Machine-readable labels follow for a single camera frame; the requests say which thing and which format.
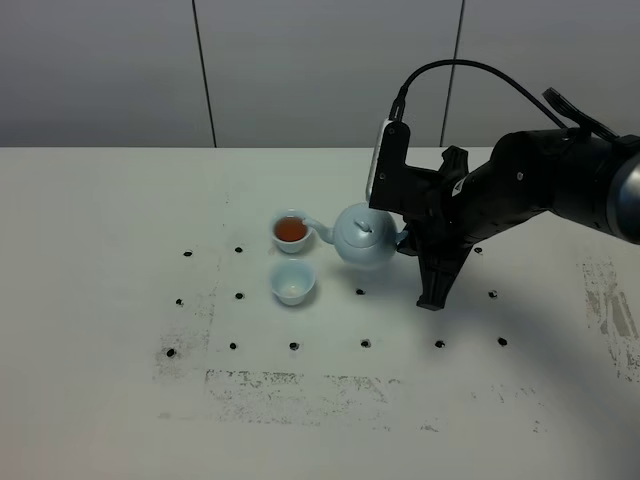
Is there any far light blue teacup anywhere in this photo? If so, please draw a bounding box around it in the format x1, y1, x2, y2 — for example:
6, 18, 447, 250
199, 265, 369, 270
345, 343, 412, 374
270, 209, 313, 254

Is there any near light blue teacup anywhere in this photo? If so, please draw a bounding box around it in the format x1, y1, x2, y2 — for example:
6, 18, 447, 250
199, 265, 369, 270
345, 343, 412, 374
269, 259, 316, 306

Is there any light blue teacup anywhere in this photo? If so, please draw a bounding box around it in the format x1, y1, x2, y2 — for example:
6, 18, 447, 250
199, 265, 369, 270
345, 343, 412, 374
269, 259, 316, 306
270, 209, 313, 254

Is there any light blue porcelain teapot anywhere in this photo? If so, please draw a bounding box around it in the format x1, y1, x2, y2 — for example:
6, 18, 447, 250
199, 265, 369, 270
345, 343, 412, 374
303, 203, 408, 271

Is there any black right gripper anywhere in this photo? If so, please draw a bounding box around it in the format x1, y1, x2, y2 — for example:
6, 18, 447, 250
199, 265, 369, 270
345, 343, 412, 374
399, 87, 621, 313

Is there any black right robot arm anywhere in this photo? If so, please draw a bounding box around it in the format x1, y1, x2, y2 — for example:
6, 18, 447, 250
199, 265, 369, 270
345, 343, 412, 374
399, 88, 639, 311

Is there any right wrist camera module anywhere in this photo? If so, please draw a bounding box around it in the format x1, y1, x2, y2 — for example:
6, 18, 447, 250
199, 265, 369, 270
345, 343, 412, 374
365, 120, 442, 218

